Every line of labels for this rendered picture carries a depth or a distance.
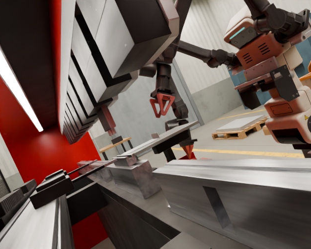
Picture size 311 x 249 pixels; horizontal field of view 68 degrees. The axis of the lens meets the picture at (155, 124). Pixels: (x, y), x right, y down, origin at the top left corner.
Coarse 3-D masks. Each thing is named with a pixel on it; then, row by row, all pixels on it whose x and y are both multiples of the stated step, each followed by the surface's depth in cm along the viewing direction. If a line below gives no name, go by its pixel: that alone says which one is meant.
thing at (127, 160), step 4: (120, 156) 84; (124, 156) 79; (128, 156) 74; (132, 156) 71; (120, 160) 77; (124, 160) 72; (128, 160) 71; (132, 160) 71; (136, 160) 71; (116, 164) 86; (120, 164) 79; (124, 164) 74; (128, 164) 70; (132, 164) 71
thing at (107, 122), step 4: (100, 108) 74; (104, 108) 73; (100, 112) 76; (104, 112) 73; (108, 112) 73; (100, 116) 78; (104, 116) 73; (108, 116) 73; (100, 120) 81; (104, 120) 76; (108, 120) 73; (112, 120) 73; (104, 124) 78; (108, 124) 74; (112, 124) 73; (104, 128) 81; (108, 128) 76; (112, 128) 75; (108, 132) 82; (112, 132) 77; (116, 132) 73
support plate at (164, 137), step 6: (180, 126) 88; (186, 126) 79; (168, 132) 86; (174, 132) 77; (180, 132) 78; (162, 138) 75; (168, 138) 76; (150, 144) 75; (156, 144) 74; (138, 150) 73; (144, 150) 72
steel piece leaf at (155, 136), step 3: (153, 135) 86; (156, 135) 82; (153, 138) 88; (156, 138) 82; (150, 141) 82; (153, 141) 79; (141, 144) 87; (144, 144) 81; (147, 144) 79; (135, 147) 86; (138, 147) 81; (141, 147) 78; (132, 150) 80
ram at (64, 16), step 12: (48, 0) 62; (60, 0) 52; (72, 0) 45; (60, 12) 56; (72, 12) 48; (60, 24) 61; (72, 24) 52; (60, 36) 67; (72, 36) 56; (60, 48) 74; (60, 60) 83; (60, 72) 94; (60, 84) 109; (60, 96) 129; (60, 108) 156; (60, 120) 200
